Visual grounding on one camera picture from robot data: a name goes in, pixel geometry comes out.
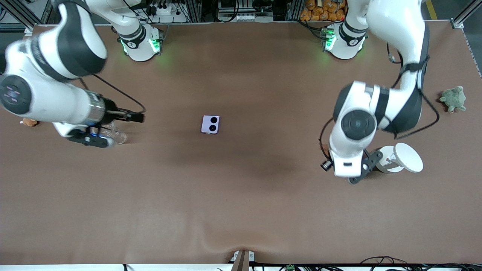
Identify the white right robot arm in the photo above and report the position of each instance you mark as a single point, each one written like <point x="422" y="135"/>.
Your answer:
<point x="56" y="37"/>

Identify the metal table edge bracket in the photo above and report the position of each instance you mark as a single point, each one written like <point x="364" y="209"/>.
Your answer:
<point x="242" y="259"/>

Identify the white socket strip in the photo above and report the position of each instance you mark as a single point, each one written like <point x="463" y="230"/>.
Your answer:
<point x="246" y="17"/>

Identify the aluminium frame post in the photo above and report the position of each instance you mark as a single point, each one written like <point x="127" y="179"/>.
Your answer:
<point x="22" y="15"/>
<point x="465" y="13"/>

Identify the clear plastic cup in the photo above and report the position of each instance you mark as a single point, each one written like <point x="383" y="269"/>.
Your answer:
<point x="119" y="138"/>

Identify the orange plush toy pile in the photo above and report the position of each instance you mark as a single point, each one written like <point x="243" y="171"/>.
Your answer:
<point x="320" y="11"/>

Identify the brown plush bear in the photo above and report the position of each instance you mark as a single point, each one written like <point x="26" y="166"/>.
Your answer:
<point x="29" y="122"/>

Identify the white container with lid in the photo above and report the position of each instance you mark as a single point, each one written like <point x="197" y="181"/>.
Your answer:
<point x="408" y="156"/>

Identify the brown table cover sheet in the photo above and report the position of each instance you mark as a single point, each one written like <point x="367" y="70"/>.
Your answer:
<point x="241" y="207"/>

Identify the green plush turtle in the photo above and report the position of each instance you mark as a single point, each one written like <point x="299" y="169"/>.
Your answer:
<point x="453" y="98"/>

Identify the lilac flip phone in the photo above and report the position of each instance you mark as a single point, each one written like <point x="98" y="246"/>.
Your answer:
<point x="207" y="124"/>

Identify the white power strip with plugs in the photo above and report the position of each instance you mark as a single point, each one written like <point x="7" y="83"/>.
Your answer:
<point x="162" y="10"/>

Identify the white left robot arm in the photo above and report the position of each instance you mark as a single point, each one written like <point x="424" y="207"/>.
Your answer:
<point x="354" y="124"/>

